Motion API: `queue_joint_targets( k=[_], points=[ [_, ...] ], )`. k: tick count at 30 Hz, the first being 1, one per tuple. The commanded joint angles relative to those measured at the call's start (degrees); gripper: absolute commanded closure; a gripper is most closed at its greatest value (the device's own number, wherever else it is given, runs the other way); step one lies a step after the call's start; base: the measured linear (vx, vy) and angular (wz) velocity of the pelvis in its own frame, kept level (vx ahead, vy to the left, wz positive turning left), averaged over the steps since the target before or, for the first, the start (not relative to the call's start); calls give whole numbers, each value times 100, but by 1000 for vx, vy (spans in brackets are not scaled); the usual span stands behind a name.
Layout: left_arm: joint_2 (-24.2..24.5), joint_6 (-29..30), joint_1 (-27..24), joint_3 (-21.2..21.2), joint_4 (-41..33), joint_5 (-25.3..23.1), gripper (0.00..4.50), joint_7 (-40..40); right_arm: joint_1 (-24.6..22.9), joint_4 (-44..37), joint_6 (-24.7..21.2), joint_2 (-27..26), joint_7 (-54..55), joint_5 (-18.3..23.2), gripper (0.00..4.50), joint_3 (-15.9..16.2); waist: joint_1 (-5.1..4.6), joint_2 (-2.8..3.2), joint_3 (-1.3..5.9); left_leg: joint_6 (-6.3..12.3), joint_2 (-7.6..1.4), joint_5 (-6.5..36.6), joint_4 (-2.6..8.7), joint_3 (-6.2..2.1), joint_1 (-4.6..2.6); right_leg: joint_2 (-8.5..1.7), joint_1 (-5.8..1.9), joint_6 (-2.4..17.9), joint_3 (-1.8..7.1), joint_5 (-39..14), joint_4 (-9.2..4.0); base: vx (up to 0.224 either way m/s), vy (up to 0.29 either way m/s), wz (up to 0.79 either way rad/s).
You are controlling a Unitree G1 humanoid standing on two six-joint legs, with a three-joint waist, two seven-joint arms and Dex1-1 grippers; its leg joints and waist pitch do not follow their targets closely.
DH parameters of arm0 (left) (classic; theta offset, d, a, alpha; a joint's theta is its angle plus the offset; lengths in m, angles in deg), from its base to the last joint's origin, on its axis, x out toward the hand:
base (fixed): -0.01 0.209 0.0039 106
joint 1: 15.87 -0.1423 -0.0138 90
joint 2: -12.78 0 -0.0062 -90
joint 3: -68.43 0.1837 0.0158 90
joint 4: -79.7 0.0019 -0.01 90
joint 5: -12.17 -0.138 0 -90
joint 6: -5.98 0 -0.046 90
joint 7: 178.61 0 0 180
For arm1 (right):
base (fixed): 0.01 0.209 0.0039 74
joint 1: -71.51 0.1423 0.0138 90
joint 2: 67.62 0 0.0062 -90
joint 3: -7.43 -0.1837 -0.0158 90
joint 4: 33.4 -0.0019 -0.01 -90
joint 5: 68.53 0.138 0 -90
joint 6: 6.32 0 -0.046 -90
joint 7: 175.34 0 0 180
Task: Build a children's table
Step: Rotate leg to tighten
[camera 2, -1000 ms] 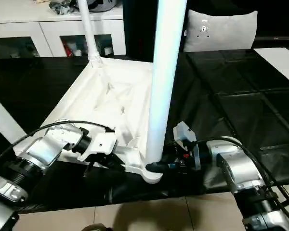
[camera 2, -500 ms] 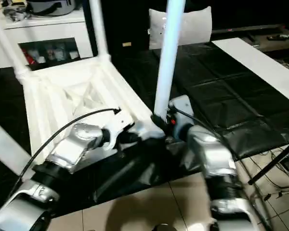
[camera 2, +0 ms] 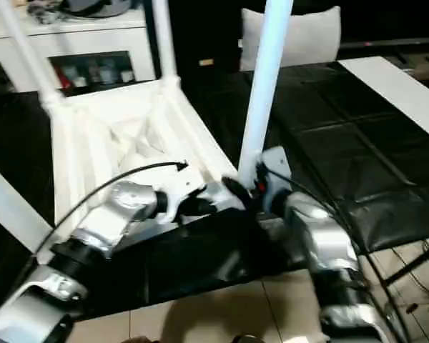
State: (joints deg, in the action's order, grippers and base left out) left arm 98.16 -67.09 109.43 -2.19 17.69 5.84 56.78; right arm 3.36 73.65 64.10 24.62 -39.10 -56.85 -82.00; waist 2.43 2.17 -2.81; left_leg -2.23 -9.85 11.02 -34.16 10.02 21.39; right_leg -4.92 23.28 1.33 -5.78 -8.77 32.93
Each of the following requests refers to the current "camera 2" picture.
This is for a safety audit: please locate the white plastic table top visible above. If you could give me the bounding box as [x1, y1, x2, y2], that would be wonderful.
[35, 76, 251, 264]

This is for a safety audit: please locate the black table mat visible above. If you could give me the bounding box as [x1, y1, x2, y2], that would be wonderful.
[0, 60, 429, 319]

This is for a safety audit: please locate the white pillow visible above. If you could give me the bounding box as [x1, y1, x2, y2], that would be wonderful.
[239, 5, 342, 71]

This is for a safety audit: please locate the white flat board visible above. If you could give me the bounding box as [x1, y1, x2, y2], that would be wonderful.
[337, 55, 429, 144]

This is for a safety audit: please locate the black metal table leg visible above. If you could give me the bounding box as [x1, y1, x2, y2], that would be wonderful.
[382, 245, 429, 287]

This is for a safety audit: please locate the dark low tv bench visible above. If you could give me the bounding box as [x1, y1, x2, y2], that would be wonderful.
[337, 34, 429, 85]

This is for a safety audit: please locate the white glass-door cabinet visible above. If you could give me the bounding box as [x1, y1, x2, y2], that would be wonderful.
[0, 6, 157, 101]

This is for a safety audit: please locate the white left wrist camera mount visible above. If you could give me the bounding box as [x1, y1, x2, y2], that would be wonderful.
[153, 171, 209, 225]

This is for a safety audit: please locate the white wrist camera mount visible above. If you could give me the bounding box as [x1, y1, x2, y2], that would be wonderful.
[153, 171, 209, 225]
[255, 145, 293, 216]

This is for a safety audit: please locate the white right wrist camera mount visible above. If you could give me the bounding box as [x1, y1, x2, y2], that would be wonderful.
[255, 145, 293, 216]

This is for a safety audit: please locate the grey floor cable bundle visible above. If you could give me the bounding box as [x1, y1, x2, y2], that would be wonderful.
[389, 235, 429, 317]

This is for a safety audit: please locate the grey bag with black strap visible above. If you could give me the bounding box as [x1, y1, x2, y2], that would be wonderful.
[66, 0, 134, 18]

